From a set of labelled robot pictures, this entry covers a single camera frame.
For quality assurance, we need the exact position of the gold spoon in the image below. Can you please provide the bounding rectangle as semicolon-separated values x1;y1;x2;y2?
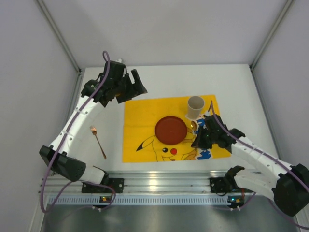
191;121;197;131

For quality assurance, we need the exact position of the beige paper cup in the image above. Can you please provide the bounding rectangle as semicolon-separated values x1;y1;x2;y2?
187;96;205;120

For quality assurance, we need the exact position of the yellow pikachu cloth placemat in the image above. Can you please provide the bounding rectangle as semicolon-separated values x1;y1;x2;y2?
122;95;230;163

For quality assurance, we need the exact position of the gold fork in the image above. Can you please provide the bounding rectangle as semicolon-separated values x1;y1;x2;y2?
90;126;107;159

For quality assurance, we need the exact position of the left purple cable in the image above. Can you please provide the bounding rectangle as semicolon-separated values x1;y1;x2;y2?
40;50;116;214

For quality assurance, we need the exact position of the red round plate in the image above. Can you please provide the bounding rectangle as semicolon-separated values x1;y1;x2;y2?
154;116;187;145

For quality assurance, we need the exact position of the purple cable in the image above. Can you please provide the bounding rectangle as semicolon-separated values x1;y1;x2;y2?
40;50;116;214
209;100;309;230

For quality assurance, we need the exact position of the perforated cable duct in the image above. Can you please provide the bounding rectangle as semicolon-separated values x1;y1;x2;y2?
48;195;243;205

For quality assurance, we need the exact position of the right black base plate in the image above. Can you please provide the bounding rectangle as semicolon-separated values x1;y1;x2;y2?
209;177;253;195

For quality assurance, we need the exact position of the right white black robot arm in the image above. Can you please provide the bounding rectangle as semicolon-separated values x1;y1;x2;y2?
191;115;309;217

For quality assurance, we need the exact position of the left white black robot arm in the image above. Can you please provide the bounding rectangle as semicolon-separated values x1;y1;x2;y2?
39;61;147;184

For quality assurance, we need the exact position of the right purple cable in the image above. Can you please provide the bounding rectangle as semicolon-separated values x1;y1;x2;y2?
209;100;309;230

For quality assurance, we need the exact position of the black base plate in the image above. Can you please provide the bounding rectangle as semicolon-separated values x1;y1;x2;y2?
81;178;124;194
209;177;253;195

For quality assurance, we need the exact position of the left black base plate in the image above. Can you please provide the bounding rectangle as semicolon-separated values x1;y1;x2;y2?
81;178;124;194

